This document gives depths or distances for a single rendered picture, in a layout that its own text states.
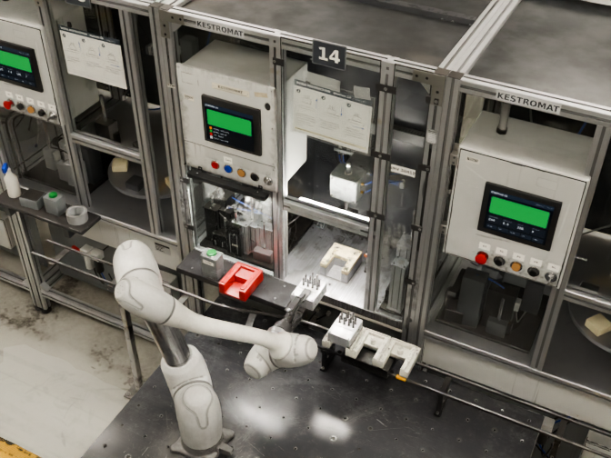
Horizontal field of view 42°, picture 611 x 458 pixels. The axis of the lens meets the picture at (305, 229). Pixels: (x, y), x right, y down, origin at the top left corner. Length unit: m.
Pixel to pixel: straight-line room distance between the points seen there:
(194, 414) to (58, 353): 1.71
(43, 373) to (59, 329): 0.31
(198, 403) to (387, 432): 0.75
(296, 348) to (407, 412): 0.68
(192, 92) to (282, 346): 1.02
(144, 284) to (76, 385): 1.85
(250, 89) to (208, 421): 1.20
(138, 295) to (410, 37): 1.26
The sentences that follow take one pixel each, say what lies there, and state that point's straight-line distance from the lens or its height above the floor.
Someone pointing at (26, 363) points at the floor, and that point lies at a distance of 4.52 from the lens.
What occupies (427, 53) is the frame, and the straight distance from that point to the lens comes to 2.75.
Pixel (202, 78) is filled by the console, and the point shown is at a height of 1.79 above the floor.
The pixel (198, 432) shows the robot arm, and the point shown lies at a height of 0.85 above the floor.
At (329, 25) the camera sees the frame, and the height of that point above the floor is 2.01.
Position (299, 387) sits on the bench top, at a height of 0.68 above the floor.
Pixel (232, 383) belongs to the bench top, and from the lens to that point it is 3.33.
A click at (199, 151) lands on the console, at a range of 3.22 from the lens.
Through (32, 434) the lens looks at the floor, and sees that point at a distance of 4.21.
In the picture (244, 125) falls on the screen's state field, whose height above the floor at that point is 1.66.
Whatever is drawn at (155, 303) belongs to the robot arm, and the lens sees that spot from 2.57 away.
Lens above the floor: 3.23
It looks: 39 degrees down
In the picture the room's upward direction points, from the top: 1 degrees clockwise
